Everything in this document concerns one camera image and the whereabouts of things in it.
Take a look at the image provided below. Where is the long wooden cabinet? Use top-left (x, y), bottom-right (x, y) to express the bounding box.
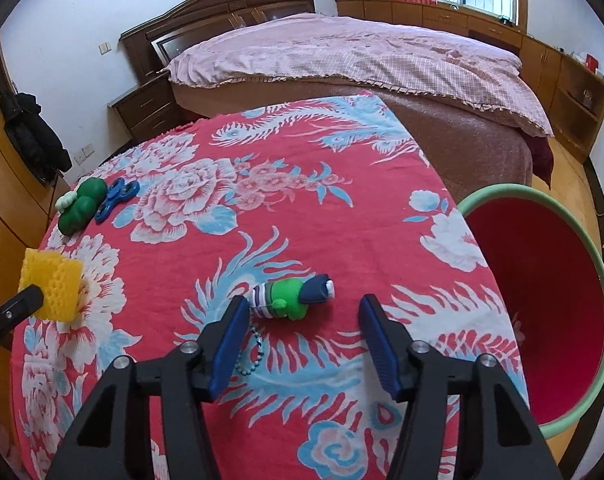
top-left (335, 0), bottom-right (563, 126)

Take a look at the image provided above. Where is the maroon pillow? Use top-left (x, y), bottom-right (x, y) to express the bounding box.
top-left (529, 135), bottom-right (555, 191)

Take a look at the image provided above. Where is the wooden corner shelf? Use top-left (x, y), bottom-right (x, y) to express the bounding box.
top-left (549, 52), bottom-right (604, 163)

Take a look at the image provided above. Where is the blue fidget spinner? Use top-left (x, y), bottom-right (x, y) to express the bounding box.
top-left (93, 180), bottom-right (140, 224)

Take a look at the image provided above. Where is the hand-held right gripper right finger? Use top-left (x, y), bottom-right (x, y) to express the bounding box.
top-left (357, 294), bottom-right (563, 480)

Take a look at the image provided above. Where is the red floral printed tablecloth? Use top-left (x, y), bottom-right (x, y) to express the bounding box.
top-left (9, 91), bottom-right (533, 480)

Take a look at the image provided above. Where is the black coat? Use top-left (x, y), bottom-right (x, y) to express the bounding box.
top-left (0, 92), bottom-right (73, 183)

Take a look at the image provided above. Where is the dark wooden headboard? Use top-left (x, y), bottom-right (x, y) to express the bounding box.
top-left (119, 0), bottom-right (317, 86)

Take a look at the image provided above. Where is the red bin with green rim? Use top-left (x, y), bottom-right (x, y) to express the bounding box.
top-left (454, 183), bottom-right (604, 441)

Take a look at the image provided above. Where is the pink checked quilt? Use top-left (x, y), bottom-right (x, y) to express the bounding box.
top-left (163, 12), bottom-right (555, 137)

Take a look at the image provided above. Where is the light wooden wardrobe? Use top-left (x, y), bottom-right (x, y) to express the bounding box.
top-left (0, 35), bottom-right (70, 311)

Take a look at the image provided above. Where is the dark wooden nightstand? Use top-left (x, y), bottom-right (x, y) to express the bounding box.
top-left (107, 71), bottom-right (185, 143)

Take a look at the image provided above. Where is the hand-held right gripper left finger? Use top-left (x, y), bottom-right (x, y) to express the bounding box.
top-left (47, 295), bottom-right (253, 480)

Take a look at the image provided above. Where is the green and white toy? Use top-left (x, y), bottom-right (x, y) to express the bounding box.
top-left (55, 178), bottom-right (108, 236)

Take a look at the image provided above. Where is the yellow foam fruit net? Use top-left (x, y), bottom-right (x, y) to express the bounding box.
top-left (18, 248), bottom-right (83, 322)

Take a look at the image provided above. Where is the green frog keychain toy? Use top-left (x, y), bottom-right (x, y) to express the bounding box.
top-left (234, 273), bottom-right (337, 377)

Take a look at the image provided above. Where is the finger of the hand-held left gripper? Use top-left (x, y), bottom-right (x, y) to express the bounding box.
top-left (0, 284), bottom-right (45, 356)

